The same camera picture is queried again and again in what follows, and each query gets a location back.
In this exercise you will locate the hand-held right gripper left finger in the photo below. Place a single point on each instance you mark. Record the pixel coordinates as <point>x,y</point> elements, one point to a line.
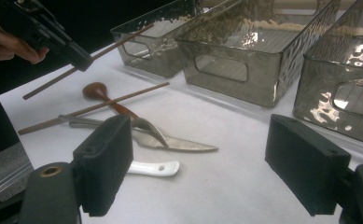
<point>104,161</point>

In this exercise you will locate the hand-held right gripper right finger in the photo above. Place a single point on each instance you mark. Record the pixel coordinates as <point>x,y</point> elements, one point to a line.
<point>306,165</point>

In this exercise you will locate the reddish brown wooden spoon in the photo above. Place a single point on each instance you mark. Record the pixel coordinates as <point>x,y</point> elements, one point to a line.
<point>95,91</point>

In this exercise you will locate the brown wooden chopstick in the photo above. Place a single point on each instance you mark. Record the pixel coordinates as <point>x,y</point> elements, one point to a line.
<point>76,112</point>
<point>45,87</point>

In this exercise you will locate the white ceramic spoon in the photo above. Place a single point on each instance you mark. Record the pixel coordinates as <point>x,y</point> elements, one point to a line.
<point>157,168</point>

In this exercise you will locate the metal spoon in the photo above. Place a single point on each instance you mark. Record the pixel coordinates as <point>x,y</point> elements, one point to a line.
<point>148,127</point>

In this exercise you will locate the smoky transparent plastic bin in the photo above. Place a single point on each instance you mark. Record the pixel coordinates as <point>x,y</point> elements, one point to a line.
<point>232,62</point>
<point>157,53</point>
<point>341,102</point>

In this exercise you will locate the metal table knife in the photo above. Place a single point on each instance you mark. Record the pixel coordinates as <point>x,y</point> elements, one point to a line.
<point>185,145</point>

